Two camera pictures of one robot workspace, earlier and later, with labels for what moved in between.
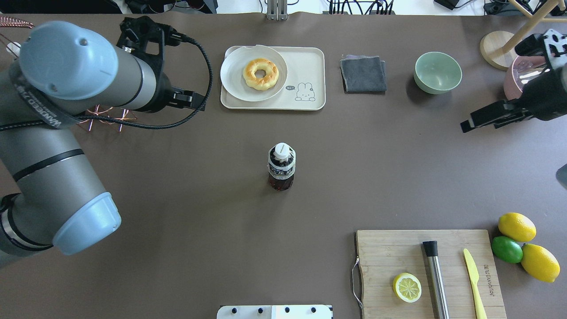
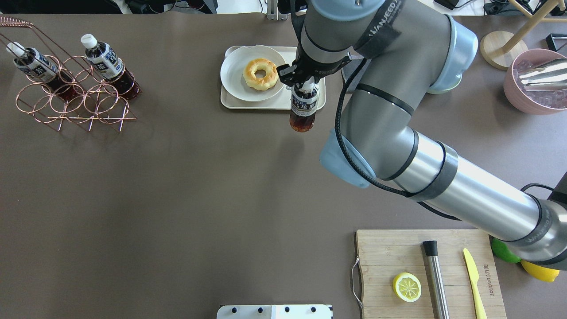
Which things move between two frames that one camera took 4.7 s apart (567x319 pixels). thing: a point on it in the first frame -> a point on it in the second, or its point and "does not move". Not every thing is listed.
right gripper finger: x=502 y=113 -> x=287 y=74
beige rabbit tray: x=304 y=89 does not move
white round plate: x=232 y=68 does not move
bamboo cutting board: x=384 y=254 does not move
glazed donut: x=266 y=82 does not move
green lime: x=507 y=249 does not move
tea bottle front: x=281 y=164 -> x=304 y=101
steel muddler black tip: x=431 y=249 does not move
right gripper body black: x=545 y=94 -> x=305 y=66
